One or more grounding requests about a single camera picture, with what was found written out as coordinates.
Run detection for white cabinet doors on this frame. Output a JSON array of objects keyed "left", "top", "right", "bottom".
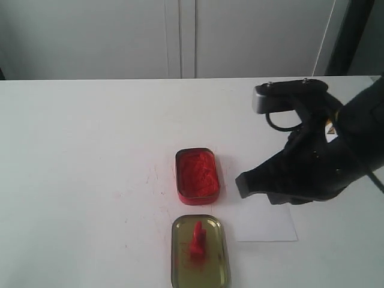
[{"left": 1, "top": 1, "right": 349, "bottom": 80}]

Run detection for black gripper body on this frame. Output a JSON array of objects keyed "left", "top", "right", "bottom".
[{"left": 283, "top": 92, "right": 372, "bottom": 204}]

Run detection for red ink pad tin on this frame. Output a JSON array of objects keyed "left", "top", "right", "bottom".
[{"left": 175, "top": 148, "right": 220, "bottom": 206}]

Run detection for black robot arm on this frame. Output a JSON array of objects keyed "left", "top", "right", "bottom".
[{"left": 235, "top": 79, "right": 383, "bottom": 205}]

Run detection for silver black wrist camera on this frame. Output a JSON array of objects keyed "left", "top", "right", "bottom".
[{"left": 252, "top": 79, "right": 328, "bottom": 115}]

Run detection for dark vertical post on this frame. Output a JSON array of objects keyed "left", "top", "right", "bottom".
[{"left": 325, "top": 0, "right": 375, "bottom": 76}]

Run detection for red stamp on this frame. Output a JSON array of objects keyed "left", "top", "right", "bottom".
[{"left": 189, "top": 221, "right": 206, "bottom": 262}]

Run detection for white paper sheet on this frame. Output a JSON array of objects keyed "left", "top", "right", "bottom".
[{"left": 221, "top": 191, "right": 299, "bottom": 242}]

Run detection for gold tin lid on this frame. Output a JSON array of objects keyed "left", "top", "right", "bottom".
[{"left": 171, "top": 214, "right": 230, "bottom": 287}]

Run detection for black cable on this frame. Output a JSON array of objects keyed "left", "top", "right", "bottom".
[{"left": 265, "top": 98, "right": 384, "bottom": 194}]

